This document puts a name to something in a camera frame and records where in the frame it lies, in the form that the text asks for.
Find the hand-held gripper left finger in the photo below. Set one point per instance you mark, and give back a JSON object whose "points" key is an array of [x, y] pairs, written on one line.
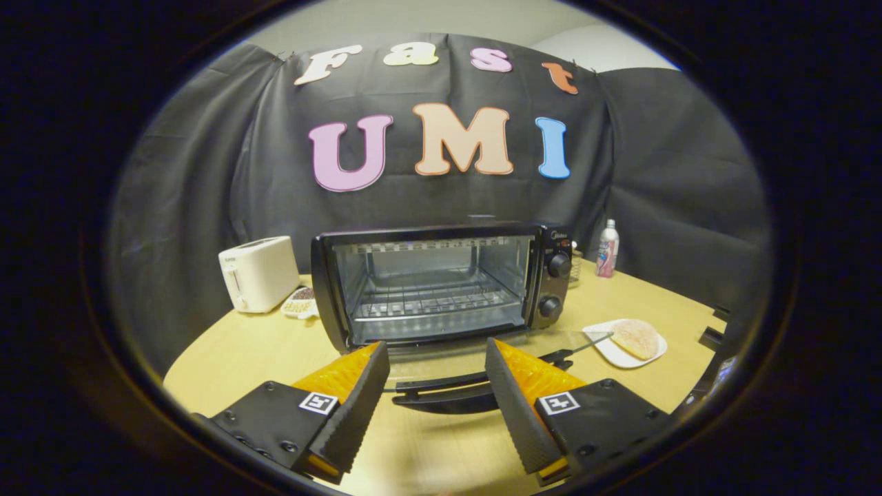
{"points": [[355, 406]]}

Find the sugar-coated bread bun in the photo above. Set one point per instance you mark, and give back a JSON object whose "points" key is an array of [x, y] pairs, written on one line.
{"points": [[637, 339]]}

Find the pink label plastic bottle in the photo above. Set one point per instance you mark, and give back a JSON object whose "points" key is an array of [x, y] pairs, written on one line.
{"points": [[607, 251]]}

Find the small white snack dish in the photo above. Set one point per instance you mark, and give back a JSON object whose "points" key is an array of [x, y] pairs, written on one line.
{"points": [[300, 303]]}

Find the black chair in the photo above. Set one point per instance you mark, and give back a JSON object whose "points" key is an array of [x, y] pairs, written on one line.
{"points": [[713, 336]]}

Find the white pop-up toaster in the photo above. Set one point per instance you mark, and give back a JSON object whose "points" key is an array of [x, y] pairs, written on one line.
{"points": [[258, 272]]}

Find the black toaster oven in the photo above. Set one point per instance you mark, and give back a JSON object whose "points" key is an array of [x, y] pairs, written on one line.
{"points": [[434, 293]]}

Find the white square plate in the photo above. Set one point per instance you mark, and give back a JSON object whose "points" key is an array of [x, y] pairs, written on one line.
{"points": [[606, 348]]}

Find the small glass jar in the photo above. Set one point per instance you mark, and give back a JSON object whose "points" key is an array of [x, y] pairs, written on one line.
{"points": [[576, 269]]}

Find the black backdrop cloth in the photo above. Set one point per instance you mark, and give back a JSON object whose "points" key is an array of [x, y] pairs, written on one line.
{"points": [[207, 172]]}

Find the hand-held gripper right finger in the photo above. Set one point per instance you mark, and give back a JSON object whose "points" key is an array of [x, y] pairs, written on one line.
{"points": [[520, 413]]}

